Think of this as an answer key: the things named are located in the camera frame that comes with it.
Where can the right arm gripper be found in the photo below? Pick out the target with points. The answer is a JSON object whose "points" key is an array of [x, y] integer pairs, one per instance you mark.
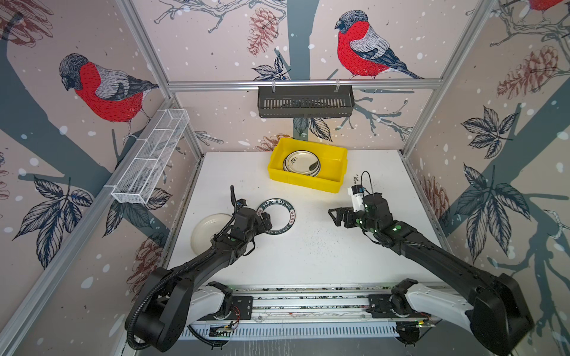
{"points": [[341, 210]]}

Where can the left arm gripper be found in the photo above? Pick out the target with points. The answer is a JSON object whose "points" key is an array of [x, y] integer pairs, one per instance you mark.
{"points": [[266, 219]]}

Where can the large green rim lettered plate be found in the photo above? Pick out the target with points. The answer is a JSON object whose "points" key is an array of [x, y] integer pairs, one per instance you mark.
{"points": [[281, 213]]}

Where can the cream plate dark spot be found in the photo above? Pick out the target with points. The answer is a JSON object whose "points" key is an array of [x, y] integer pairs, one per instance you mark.
{"points": [[302, 162]]}

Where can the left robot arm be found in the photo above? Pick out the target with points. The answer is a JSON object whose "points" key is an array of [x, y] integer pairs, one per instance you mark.
{"points": [[160, 312]]}

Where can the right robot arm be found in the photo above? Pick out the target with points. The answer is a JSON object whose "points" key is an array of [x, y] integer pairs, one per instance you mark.
{"points": [[490, 307]]}

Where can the yellow plastic bin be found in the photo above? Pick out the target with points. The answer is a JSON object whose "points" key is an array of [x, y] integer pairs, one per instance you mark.
{"points": [[333, 162]]}

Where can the plain cream plate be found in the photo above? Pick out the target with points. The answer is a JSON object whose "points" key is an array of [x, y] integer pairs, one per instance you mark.
{"points": [[205, 230]]}

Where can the black hanging basket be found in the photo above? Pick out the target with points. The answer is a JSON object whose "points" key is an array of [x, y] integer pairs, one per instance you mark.
{"points": [[324, 101]]}

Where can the aluminium cross bar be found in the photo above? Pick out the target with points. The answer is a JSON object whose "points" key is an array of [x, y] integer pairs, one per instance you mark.
{"points": [[193, 86]]}

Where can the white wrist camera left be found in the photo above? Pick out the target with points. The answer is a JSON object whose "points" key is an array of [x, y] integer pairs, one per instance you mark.
{"points": [[240, 204]]}

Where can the base rail assembly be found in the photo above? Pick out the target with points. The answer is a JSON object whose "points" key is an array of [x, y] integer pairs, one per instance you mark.
{"points": [[265, 313]]}

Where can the white wire mesh basket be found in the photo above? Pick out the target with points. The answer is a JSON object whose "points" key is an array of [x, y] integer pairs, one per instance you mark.
{"points": [[145, 170]]}

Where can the aluminium frame post right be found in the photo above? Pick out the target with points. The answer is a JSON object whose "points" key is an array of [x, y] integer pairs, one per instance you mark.
{"points": [[476, 23]]}

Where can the aluminium frame post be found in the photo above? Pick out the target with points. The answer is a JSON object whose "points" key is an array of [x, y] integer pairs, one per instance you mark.
{"points": [[129, 12], [476, 23]]}

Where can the aluminium frame post left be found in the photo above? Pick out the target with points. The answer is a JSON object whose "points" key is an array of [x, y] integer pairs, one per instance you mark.
{"points": [[129, 12]]}

